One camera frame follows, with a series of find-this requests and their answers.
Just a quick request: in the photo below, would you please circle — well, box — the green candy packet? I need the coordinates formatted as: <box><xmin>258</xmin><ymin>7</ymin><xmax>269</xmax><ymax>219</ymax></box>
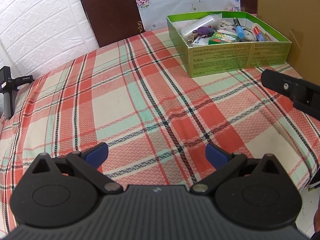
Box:
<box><xmin>208</xmin><ymin>31</ymin><xmax>240</xmax><ymax>45</ymax></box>

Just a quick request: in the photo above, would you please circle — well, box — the brown cardboard panel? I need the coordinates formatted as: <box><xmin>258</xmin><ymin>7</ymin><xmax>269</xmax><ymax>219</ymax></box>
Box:
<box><xmin>258</xmin><ymin>0</ymin><xmax>320</xmax><ymax>85</ymax></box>

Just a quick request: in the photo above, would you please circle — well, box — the purple keychain with gold ring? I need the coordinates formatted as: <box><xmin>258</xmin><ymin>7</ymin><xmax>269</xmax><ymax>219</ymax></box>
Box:
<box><xmin>187</xmin><ymin>27</ymin><xmax>216</xmax><ymax>47</ymax></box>

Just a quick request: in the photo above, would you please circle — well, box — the marker with blue cap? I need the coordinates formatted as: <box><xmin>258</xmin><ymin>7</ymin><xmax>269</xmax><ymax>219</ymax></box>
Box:
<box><xmin>233</xmin><ymin>17</ymin><xmax>245</xmax><ymax>40</ymax></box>

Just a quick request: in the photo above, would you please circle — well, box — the red plaid bedsheet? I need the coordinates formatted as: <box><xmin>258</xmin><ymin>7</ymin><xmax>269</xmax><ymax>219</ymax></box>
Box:
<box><xmin>1</xmin><ymin>29</ymin><xmax>319</xmax><ymax>237</ymax></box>

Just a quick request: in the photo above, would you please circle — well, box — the green cardboard box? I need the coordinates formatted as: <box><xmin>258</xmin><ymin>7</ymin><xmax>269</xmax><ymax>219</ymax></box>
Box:
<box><xmin>167</xmin><ymin>11</ymin><xmax>292</xmax><ymax>77</ymax></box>

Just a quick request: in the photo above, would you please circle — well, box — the black camera on tripod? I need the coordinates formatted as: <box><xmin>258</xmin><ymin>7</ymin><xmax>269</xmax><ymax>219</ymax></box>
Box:
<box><xmin>1</xmin><ymin>66</ymin><xmax>34</xmax><ymax>120</ymax></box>

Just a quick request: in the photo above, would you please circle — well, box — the white plastic tube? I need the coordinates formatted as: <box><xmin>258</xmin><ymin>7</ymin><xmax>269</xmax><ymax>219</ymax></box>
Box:
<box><xmin>180</xmin><ymin>14</ymin><xmax>222</xmax><ymax>38</ymax></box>

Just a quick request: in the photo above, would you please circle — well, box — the red and blue glue stick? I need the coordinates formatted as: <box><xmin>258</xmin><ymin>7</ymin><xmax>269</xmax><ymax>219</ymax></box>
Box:
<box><xmin>252</xmin><ymin>23</ymin><xmax>266</xmax><ymax>42</ymax></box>

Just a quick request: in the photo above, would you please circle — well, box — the blue bordered card pack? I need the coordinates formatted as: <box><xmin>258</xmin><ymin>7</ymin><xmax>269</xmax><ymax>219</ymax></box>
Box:
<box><xmin>191</xmin><ymin>36</ymin><xmax>210</xmax><ymax>48</ymax></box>

